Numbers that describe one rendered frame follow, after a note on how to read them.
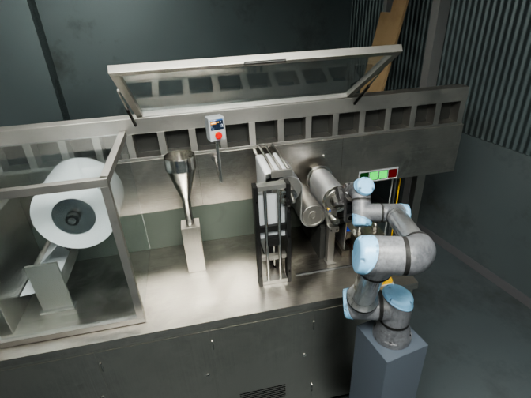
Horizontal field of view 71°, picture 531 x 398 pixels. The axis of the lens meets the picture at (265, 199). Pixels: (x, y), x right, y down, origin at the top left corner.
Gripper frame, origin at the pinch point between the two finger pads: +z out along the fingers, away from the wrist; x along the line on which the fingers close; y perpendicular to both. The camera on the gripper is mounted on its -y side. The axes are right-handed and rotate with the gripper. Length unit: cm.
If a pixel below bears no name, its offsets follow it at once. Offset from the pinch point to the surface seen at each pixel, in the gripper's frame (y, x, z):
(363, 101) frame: 54, -27, 3
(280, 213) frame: -0.2, 29.9, -7.4
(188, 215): 8, 71, 10
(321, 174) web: 19.5, 1.1, 11.2
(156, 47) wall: 194, 88, 149
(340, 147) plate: 35.5, -14.9, 18.3
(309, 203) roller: 4.7, 12.4, 5.3
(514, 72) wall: 79, -156, 36
